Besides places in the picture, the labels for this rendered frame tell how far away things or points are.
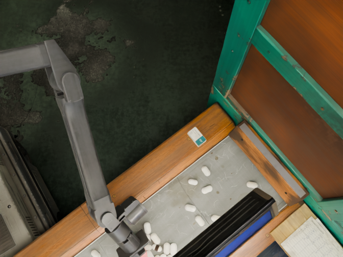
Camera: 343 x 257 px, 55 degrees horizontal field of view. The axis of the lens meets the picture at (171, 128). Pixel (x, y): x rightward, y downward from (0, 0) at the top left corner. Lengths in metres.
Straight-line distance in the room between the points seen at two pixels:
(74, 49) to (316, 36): 1.78
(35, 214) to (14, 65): 0.94
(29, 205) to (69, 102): 0.89
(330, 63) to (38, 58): 0.60
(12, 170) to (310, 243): 1.28
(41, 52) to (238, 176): 0.73
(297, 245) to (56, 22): 1.90
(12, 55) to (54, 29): 1.53
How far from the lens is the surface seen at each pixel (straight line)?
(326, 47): 0.63
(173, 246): 1.12
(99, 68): 2.13
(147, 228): 1.12
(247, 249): 1.13
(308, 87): 0.72
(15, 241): 1.55
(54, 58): 0.82
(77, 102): 0.84
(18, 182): 1.68
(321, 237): 1.19
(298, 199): 1.09
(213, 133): 1.15
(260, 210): 0.78
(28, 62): 0.82
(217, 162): 1.16
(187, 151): 1.13
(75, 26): 2.31
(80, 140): 0.87
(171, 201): 1.13
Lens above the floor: 1.87
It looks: 75 degrees down
